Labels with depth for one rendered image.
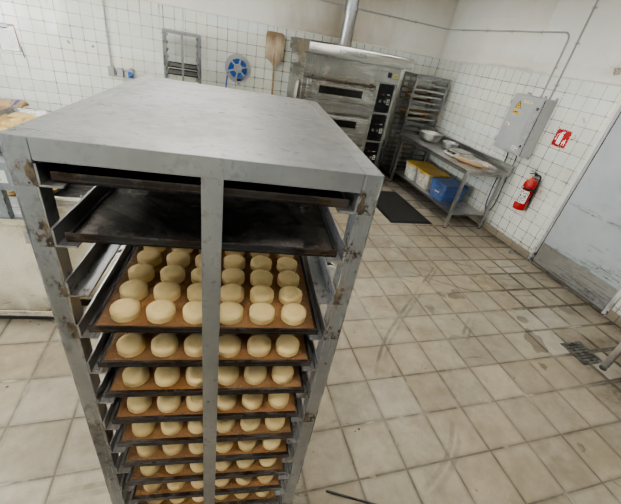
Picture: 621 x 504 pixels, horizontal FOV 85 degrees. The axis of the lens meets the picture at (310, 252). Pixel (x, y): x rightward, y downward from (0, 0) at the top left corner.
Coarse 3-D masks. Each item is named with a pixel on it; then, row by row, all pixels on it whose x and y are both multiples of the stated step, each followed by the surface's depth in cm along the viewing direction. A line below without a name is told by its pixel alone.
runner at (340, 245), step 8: (320, 208) 73; (328, 208) 67; (328, 216) 66; (328, 224) 66; (336, 224) 61; (328, 232) 64; (336, 232) 60; (336, 240) 60; (336, 248) 59; (344, 248) 55; (336, 256) 57; (344, 256) 55
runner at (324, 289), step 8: (312, 256) 73; (312, 264) 70; (320, 264) 70; (312, 272) 68; (320, 272) 68; (328, 272) 64; (312, 280) 65; (320, 280) 66; (328, 280) 63; (320, 288) 64; (328, 288) 63; (320, 296) 62; (328, 296) 62; (328, 304) 61
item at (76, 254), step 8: (72, 192) 234; (80, 192) 236; (64, 208) 215; (72, 248) 230; (80, 248) 231; (88, 248) 232; (72, 256) 234; (80, 256) 234; (72, 264) 237; (104, 272) 244; (96, 288) 250; (88, 304) 260
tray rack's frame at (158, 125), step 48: (96, 96) 62; (144, 96) 69; (192, 96) 77; (240, 96) 88; (0, 144) 40; (48, 144) 40; (96, 144) 41; (144, 144) 44; (192, 144) 47; (240, 144) 51; (288, 144) 55; (336, 144) 60; (48, 192) 45; (48, 240) 47; (48, 288) 51; (336, 288) 59; (336, 336) 65; (96, 384) 65; (96, 432) 71; (288, 480) 94
